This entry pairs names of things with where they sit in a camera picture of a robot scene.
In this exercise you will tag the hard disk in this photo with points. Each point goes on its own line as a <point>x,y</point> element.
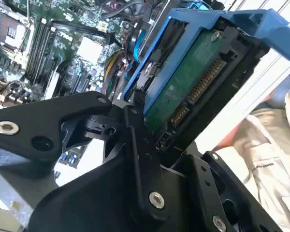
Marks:
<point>191,79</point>

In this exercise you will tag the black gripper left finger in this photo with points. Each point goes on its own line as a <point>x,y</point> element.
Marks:
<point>38,113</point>

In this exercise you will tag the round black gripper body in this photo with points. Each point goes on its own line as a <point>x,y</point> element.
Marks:
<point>91,200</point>

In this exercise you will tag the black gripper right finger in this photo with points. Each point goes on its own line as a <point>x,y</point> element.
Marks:
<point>200,183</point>

